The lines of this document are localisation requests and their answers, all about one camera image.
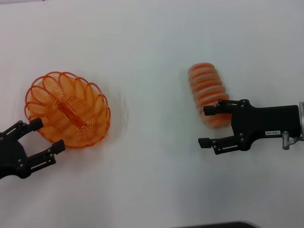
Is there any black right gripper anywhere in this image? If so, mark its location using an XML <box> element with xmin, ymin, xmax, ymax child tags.
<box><xmin>198</xmin><ymin>99</ymin><xmax>301</xmax><ymax>155</ymax></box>

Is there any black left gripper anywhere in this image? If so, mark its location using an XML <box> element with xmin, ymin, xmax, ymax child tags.
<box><xmin>0</xmin><ymin>118</ymin><xmax>66</xmax><ymax>181</ymax></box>

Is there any orange wire basket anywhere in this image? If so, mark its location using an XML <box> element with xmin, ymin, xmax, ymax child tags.
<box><xmin>24</xmin><ymin>70</ymin><xmax>111</xmax><ymax>150</ymax></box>

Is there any orange striped bread loaf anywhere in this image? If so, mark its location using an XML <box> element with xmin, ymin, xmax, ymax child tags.
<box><xmin>188</xmin><ymin>62</ymin><xmax>231</xmax><ymax>130</ymax></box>

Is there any silver elbow connector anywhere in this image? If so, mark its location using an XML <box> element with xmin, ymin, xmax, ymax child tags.
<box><xmin>282</xmin><ymin>131</ymin><xmax>304</xmax><ymax>150</ymax></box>

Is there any dark rounded robot base edge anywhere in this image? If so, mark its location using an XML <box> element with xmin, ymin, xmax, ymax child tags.
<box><xmin>175</xmin><ymin>221</ymin><xmax>262</xmax><ymax>228</ymax></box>

